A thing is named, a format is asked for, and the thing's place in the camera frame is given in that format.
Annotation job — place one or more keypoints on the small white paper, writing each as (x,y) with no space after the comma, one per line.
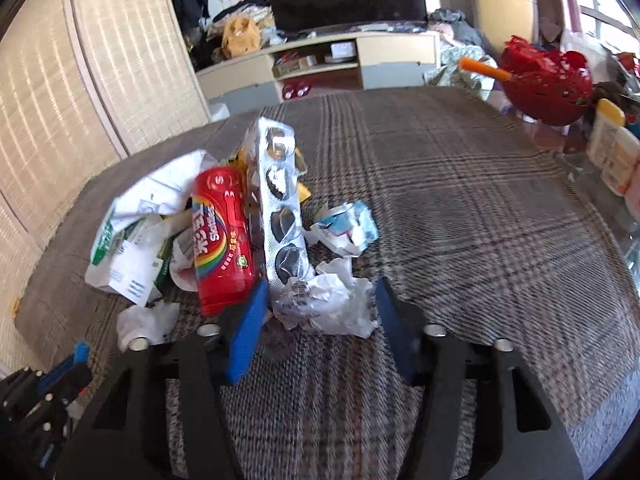
(153,323)

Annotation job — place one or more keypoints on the white bottle orange label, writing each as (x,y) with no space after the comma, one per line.
(620,161)

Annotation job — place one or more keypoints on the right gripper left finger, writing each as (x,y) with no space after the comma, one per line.
(123,432)

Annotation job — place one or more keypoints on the beige grey TV cabinet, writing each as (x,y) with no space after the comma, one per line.
(304,68)

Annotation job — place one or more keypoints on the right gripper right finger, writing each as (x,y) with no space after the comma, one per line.
(517,432)

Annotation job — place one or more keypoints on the white tissue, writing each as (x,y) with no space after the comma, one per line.
(333,302)

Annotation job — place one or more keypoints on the orange stick handle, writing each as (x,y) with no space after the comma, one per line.
(476,67)

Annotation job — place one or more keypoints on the woven bamboo screen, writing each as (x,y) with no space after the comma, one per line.
(84,85)

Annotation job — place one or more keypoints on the floral cloth pile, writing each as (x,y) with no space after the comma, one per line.
(449,74)

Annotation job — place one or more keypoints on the yellow wrapper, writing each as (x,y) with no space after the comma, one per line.
(238,161)

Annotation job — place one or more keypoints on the red plastic basket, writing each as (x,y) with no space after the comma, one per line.
(552,86)

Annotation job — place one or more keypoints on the yellow bag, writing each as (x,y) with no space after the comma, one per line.
(241,37)

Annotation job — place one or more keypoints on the plaid grey table cloth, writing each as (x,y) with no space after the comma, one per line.
(484,232)

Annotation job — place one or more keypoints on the blue white wrapper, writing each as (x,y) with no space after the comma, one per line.
(347,229)

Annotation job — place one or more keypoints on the white device on shelf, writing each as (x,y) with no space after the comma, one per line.
(343,50)

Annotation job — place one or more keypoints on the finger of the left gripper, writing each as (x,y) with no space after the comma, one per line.
(79,356)

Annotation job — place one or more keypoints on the red Skittles can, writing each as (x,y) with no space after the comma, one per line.
(223,256)

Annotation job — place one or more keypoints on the yellow cap white bottle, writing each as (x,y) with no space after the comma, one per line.
(609,118)

